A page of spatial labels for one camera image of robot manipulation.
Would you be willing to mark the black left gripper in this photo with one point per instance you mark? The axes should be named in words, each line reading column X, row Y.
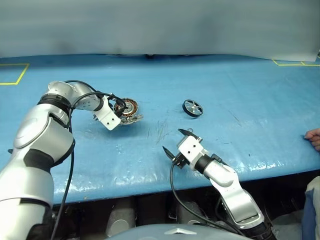
column 118, row 107

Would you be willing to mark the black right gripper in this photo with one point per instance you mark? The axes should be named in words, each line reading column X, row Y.
column 180, row 161

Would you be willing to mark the motor housing with copper coils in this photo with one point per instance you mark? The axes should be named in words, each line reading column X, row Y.
column 131, row 107

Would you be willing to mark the spoked silver black rotor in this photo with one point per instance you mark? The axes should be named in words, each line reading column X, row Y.
column 193, row 108

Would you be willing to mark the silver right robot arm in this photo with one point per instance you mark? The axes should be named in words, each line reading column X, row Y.
column 225, row 175

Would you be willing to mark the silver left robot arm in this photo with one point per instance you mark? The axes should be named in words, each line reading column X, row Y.
column 37, row 135

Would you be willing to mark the bystander bare hand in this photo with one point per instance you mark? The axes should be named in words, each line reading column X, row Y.
column 314, row 137

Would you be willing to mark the small dark round object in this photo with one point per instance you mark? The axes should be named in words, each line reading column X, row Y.
column 150, row 56

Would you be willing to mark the dark grey rounded shape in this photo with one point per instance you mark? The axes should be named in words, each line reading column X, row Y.
column 120, row 217
column 187, row 212

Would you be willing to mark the blue plastic table cover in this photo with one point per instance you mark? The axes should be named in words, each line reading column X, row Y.
column 225, row 87

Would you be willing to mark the grey robot torso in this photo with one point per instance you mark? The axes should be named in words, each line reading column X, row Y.
column 175, row 232

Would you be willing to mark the grey white backdrop sheet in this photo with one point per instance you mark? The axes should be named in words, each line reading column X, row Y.
column 160, row 25

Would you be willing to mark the bystander light blue garment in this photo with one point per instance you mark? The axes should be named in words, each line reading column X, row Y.
column 312, row 207

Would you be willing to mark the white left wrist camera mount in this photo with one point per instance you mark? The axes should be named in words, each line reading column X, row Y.
column 108, row 116

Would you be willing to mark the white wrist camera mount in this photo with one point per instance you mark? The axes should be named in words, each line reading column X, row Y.
column 191, row 150
column 108, row 116

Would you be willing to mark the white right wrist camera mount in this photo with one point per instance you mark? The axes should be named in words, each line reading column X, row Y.
column 191, row 150

